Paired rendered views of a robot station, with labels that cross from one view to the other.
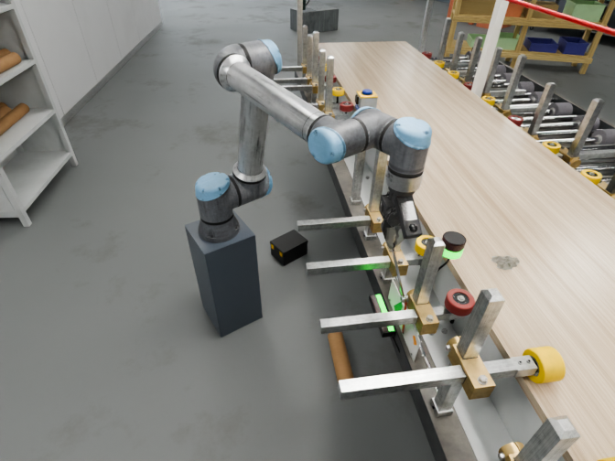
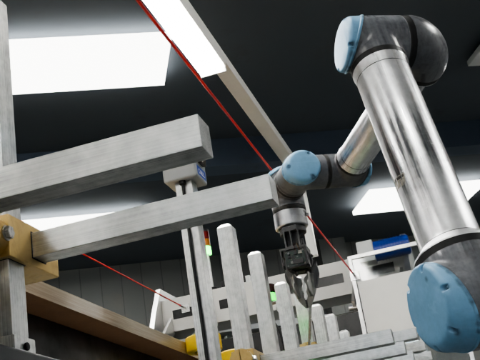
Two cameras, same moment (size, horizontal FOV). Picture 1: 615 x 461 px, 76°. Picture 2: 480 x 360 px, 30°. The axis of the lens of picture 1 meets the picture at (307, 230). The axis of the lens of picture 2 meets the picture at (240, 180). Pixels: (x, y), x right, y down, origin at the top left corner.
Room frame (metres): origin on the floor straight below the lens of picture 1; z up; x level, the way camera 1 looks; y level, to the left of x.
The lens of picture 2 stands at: (3.06, 0.51, 0.49)
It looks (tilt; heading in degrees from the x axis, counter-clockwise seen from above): 21 degrees up; 202
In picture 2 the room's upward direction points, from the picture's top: 9 degrees counter-clockwise
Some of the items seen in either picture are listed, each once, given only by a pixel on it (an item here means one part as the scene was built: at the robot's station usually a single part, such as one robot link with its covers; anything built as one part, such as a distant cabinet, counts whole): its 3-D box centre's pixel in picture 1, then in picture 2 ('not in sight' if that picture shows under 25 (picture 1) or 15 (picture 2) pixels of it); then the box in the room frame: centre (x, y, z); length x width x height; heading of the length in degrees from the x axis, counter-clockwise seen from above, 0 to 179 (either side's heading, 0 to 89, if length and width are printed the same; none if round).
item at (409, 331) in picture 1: (402, 317); not in sight; (0.82, -0.31, 0.75); 0.26 x 0.01 x 0.10; 9
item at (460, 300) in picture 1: (456, 309); not in sight; (0.77, -0.45, 0.85); 0.08 x 0.08 x 0.11
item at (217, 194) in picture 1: (215, 196); not in sight; (1.45, 0.41, 0.79); 0.17 x 0.15 x 0.18; 129
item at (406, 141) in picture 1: (408, 146); (286, 191); (0.89, -0.25, 1.32); 0.10 x 0.09 x 0.12; 39
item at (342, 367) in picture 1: (340, 359); not in sight; (1.12, -0.18, 0.04); 0.30 x 0.08 x 0.08; 9
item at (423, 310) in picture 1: (422, 310); not in sight; (0.77, -0.35, 0.85); 0.13 x 0.06 x 0.05; 9
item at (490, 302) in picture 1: (463, 359); (311, 355); (0.55, -0.38, 0.94); 0.03 x 0.03 x 0.48; 9
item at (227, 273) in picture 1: (226, 274); not in sight; (1.44, 0.41, 0.30); 0.25 x 0.25 x 0.60; 34
